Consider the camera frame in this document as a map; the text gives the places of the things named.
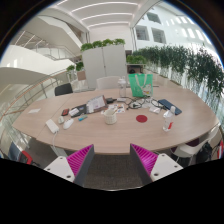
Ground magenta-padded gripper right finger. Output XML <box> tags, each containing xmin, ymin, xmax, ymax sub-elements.
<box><xmin>129</xmin><ymin>143</ymin><xmax>184</xmax><ymax>186</ymax></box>

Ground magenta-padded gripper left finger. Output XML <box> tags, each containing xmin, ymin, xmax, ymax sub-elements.
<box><xmin>43</xmin><ymin>144</ymin><xmax>95</xmax><ymax>187</ymax></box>

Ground clear red-labelled water bottle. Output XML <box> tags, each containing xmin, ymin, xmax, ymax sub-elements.
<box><xmin>162</xmin><ymin>105</ymin><xmax>177</xmax><ymax>133</ymax></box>

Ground white shell chair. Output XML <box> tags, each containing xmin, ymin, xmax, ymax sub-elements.
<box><xmin>171</xmin><ymin>126</ymin><xmax>221</xmax><ymax>164</ymax></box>

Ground red and black chair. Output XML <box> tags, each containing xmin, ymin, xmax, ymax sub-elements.
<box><xmin>6</xmin><ymin>141</ymin><xmax>34</xmax><ymax>165</ymax></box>

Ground white power strip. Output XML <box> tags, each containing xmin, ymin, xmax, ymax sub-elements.
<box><xmin>45</xmin><ymin>118</ymin><xmax>60</xmax><ymax>134</ymax></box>

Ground white computer mouse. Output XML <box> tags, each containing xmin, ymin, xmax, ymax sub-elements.
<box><xmin>62</xmin><ymin>118</ymin><xmax>75</xmax><ymax>130</ymax></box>

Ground flat round red coaster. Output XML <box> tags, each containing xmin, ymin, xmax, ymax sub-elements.
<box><xmin>135</xmin><ymin>114</ymin><xmax>148</xmax><ymax>123</ymax></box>

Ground black notebook with white card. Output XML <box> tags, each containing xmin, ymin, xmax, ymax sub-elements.
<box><xmin>68</xmin><ymin>103</ymin><xmax>88</xmax><ymax>118</ymax></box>

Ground dark blue keyboard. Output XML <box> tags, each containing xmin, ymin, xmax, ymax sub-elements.
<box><xmin>157</xmin><ymin>98</ymin><xmax>183</xmax><ymax>116</ymax></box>

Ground white paper card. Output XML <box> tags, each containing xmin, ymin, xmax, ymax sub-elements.
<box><xmin>28</xmin><ymin>107</ymin><xmax>42</xmax><ymax>115</ymax></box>

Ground white grid-patterned cup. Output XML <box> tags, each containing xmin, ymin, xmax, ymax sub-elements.
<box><xmin>103</xmin><ymin>108</ymin><xmax>118</xmax><ymax>126</ymax></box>

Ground colourful sticker sheet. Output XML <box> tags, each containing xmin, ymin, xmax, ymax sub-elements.
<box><xmin>100</xmin><ymin>103</ymin><xmax>129</xmax><ymax>114</ymax></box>

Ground open printed booklet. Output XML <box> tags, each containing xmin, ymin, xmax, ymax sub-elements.
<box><xmin>85</xmin><ymin>94</ymin><xmax>108</xmax><ymax>114</ymax></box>

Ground black office chair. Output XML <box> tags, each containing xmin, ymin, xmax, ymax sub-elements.
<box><xmin>54</xmin><ymin>82</ymin><xmax>74</xmax><ymax>97</ymax></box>

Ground green cat-print tote bag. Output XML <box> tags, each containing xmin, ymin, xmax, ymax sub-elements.
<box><xmin>128</xmin><ymin>73</ymin><xmax>154</xmax><ymax>98</ymax></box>

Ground clear white-lidded shaker bottle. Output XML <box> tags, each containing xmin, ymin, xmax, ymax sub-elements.
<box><xmin>118</xmin><ymin>75</ymin><xmax>128</xmax><ymax>98</ymax></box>

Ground wooden planter with plants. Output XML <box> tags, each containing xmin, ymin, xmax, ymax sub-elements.
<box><xmin>65</xmin><ymin>61</ymin><xmax>87</xmax><ymax>82</ymax></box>

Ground long green plant hedge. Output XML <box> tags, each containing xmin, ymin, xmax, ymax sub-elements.
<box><xmin>126</xmin><ymin>44</ymin><xmax>224</xmax><ymax>104</ymax></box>

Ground white cabinet topped with plants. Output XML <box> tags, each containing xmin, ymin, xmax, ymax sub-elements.
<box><xmin>80</xmin><ymin>38</ymin><xmax>128</xmax><ymax>89</ymax></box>

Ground tangled black cables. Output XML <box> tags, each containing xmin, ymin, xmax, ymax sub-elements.
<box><xmin>126</xmin><ymin>96</ymin><xmax>164</xmax><ymax>110</ymax></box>

